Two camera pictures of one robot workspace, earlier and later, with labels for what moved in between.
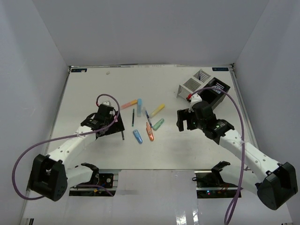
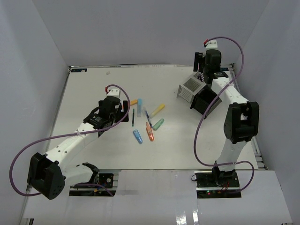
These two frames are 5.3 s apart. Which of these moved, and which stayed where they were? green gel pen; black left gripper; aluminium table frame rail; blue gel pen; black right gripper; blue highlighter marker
Moved: black right gripper; black left gripper
Stayed: blue gel pen; blue highlighter marker; green gel pen; aluminium table frame rail
